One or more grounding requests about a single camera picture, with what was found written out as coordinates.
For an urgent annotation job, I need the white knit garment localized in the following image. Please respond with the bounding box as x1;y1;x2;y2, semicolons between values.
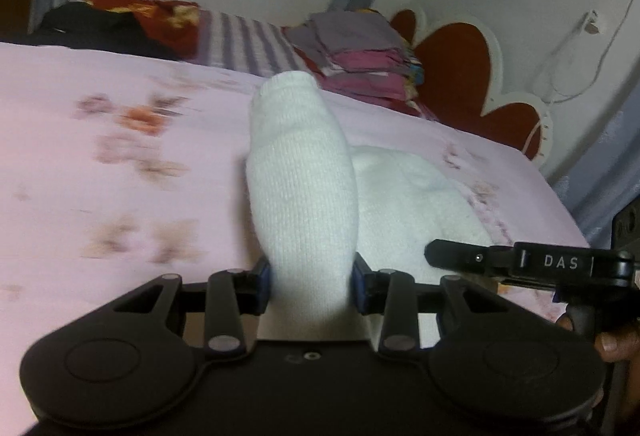
244;71;501;349

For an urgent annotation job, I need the stack of folded clothes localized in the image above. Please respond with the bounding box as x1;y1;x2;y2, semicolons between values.
282;10;437;121

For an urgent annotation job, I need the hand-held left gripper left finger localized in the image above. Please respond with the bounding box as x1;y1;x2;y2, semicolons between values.
115;256;273;358

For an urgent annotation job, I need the grey striped cloth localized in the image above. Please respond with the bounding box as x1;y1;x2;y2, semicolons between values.
194;9;307;78

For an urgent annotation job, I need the pink floral bed sheet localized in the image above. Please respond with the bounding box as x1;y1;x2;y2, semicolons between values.
0;41;591;397

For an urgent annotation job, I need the white headboard with red hearts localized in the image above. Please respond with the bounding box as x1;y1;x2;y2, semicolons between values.
370;0;640;189

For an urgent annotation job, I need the person's right hand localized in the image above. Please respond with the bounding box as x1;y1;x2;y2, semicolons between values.
556;313;640;436

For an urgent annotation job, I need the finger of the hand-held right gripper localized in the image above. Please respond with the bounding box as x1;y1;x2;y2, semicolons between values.
424;239;516;276

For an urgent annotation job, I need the red floral cloth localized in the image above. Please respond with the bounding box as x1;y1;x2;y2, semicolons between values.
82;0;202;63

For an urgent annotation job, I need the white cable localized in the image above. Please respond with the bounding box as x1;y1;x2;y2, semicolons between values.
520;0;640;157

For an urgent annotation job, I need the black cloth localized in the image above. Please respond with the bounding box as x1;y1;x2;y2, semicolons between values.
27;1;177;60

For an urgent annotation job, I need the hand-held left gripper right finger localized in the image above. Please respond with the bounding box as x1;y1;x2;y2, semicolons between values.
350;252;501;358

